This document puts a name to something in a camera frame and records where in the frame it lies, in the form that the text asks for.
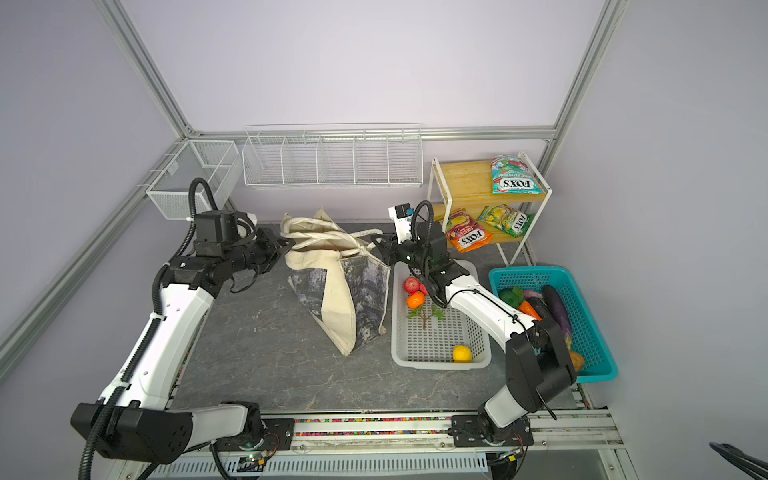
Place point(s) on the orange carrot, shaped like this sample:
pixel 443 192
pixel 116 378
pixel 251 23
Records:
pixel 526 308

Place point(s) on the teal plastic vegetable basket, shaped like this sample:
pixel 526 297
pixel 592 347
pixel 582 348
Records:
pixel 587 338

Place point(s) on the green Fox's candy bag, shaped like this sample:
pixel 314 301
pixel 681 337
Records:
pixel 507 220

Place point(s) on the teal Fox's candy bag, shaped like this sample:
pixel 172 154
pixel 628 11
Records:
pixel 511 175

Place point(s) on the purple eggplant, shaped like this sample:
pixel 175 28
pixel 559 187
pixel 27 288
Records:
pixel 559 313

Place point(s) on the cream canvas grocery bag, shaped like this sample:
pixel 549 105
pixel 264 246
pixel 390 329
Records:
pixel 338 279

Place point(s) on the yellow lemon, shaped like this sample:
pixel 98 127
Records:
pixel 462 354

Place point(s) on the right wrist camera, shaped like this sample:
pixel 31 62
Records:
pixel 402 215

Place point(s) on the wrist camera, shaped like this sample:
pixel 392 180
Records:
pixel 402 215
pixel 245 221

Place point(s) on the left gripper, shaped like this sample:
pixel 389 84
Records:
pixel 274 251

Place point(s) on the orange Fox's candy bag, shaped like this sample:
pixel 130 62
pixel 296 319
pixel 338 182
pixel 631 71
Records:
pixel 464 233

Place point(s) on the green leafy twig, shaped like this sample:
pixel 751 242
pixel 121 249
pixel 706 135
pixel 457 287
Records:
pixel 425 315

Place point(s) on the green bell pepper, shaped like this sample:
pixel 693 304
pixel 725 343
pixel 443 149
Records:
pixel 513 296

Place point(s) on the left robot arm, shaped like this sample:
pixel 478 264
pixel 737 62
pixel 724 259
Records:
pixel 131 419

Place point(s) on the orange tangerine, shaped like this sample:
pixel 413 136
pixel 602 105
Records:
pixel 416 300

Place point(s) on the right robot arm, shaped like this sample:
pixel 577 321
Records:
pixel 538 365

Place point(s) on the white plastic fruit basket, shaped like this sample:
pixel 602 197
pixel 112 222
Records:
pixel 432 349

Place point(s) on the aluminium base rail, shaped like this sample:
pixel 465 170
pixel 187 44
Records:
pixel 336 446

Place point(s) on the brown potato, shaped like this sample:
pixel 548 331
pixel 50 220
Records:
pixel 577 360

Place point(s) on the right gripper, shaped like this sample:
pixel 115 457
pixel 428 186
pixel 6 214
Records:
pixel 392 254

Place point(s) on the small white mesh wall basket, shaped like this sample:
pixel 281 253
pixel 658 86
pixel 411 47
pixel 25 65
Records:
pixel 216 161

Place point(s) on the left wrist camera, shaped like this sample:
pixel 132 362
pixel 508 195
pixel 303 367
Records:
pixel 245 221

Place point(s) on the long white wire wall basket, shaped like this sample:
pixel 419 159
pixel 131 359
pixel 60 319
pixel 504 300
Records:
pixel 333 155

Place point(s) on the red apple back left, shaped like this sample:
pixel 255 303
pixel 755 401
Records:
pixel 412 285

